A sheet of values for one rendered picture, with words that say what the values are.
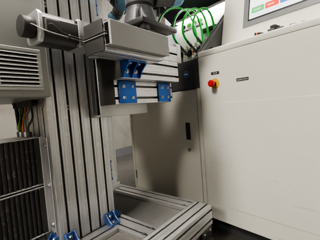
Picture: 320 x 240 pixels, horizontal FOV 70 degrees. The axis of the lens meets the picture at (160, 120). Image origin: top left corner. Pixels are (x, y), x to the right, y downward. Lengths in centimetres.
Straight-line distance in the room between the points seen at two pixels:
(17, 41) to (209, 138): 94
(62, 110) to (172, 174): 86
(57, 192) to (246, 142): 82
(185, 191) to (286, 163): 63
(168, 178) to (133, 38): 104
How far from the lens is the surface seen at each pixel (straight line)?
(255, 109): 110
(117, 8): 152
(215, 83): 119
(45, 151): 91
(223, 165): 123
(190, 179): 140
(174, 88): 139
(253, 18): 144
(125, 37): 70
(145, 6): 103
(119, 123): 360
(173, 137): 143
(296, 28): 107
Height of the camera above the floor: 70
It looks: 3 degrees down
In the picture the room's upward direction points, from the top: 5 degrees counter-clockwise
